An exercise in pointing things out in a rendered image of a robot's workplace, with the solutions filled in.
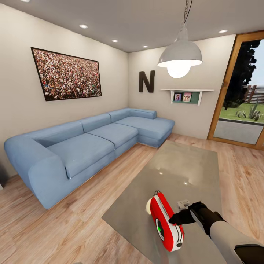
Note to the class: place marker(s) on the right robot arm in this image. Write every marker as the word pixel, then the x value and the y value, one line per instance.
pixel 234 246

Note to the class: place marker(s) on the radio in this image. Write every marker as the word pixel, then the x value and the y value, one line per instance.
pixel 172 236

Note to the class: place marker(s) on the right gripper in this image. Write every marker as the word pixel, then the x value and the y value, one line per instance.
pixel 179 218

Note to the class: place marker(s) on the room light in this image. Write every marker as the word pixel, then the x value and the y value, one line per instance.
pixel 181 49

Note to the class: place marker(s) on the coffee table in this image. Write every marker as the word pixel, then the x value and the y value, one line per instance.
pixel 179 172

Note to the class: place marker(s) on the door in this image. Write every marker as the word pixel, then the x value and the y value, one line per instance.
pixel 239 114

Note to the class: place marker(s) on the decorative sign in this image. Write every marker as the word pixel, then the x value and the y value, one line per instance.
pixel 143 78

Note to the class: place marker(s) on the shelf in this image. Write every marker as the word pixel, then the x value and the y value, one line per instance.
pixel 195 98

